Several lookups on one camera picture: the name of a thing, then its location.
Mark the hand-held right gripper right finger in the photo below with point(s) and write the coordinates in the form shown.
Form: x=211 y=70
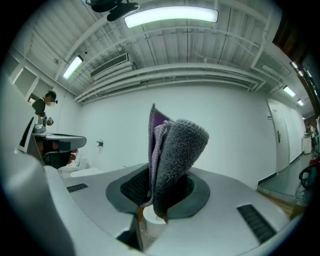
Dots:
x=225 y=212

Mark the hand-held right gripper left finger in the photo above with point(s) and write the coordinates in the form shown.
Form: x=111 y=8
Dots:
x=100 y=200

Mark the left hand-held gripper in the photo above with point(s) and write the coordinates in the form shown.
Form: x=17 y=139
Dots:
x=55 y=157

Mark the grey purple cleaning cloth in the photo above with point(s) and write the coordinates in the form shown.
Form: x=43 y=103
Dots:
x=180 y=150

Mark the person's left hand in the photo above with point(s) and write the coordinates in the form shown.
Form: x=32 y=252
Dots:
x=72 y=157

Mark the long ceiling light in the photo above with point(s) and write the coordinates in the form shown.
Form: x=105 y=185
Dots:
x=72 y=67

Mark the white door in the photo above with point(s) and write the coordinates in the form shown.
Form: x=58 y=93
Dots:
x=281 y=155

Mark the black rubber wheel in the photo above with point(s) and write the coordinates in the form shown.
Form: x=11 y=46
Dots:
x=302 y=177

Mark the white air conditioner unit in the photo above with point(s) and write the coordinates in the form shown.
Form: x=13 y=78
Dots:
x=110 y=65

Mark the white cabinet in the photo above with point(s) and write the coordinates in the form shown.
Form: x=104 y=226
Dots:
x=306 y=146

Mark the small ceiling light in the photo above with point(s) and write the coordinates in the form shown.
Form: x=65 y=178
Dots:
x=300 y=102
x=289 y=91

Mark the large oblong ceiling light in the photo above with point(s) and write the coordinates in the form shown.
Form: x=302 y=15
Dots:
x=170 y=16

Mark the black wall holder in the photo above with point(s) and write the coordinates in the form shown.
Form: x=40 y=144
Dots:
x=100 y=143

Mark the high white window frame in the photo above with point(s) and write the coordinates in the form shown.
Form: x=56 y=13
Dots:
x=25 y=77

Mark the white wall switch panel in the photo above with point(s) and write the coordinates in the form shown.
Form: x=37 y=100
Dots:
x=269 y=116

